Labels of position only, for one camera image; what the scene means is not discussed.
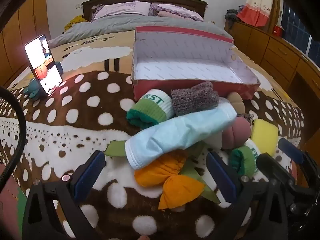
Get red container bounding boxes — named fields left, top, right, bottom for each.
left=272, top=24, right=285, bottom=37

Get pink round plush toy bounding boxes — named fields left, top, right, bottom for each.
left=221, top=117, right=251, bottom=149

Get smartphone with lit screen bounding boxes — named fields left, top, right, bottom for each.
left=24, top=34, right=63, bottom=97

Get black cable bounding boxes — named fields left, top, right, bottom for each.
left=0, top=86, right=27, bottom=193

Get teal phone stand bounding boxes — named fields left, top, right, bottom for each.
left=24, top=76, right=45, bottom=100

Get grey knitted sock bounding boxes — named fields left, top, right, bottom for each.
left=171, top=82, right=220, bottom=117

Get pile of dark clothes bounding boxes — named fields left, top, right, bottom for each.
left=224, top=9, right=244, bottom=22

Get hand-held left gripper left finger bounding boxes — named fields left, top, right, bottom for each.
left=22, top=151, right=107, bottom=240

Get wooden dresser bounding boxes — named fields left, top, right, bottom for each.
left=225, top=20, right=320, bottom=140

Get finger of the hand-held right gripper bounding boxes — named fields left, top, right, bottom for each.
left=277, top=137, right=313, bottom=180
left=256, top=152, right=297, bottom=188

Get green fabric leaves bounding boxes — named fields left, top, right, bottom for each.
left=104, top=140, right=220, bottom=204

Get red cardboard shoe box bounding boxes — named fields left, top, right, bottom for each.
left=130, top=26, right=260, bottom=102

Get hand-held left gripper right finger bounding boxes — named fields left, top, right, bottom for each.
left=206, top=151, right=294, bottom=240

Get orange fabric toy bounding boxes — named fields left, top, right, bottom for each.
left=134, top=152, right=206, bottom=210

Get tan round plush toy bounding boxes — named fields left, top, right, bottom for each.
left=226, top=92, right=246, bottom=117

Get grey duvet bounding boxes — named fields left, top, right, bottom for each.
left=49, top=15, right=228, bottom=48

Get lilac pillow with frilled edge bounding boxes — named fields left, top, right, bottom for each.
left=150, top=4, right=204, bottom=22

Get brown spotted fleece blanket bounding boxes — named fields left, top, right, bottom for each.
left=0, top=30, right=308, bottom=240

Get green and white sock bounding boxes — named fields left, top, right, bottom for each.
left=126, top=89, right=175, bottom=130
left=230, top=140, right=262, bottom=176

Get pink pillow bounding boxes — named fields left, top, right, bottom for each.
left=157, top=10, right=180, bottom=19

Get wooden wardrobe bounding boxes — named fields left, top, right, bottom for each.
left=0, top=0, right=52, bottom=85

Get white and red curtain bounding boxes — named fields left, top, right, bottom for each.
left=236, top=0, right=275, bottom=28

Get yellow cloth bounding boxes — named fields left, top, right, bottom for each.
left=64, top=15, right=89, bottom=32

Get yellow sponge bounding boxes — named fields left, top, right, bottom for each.
left=251, top=119, right=279, bottom=157

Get light blue cloth sleeve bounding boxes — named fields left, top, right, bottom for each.
left=124, top=102, right=237, bottom=170

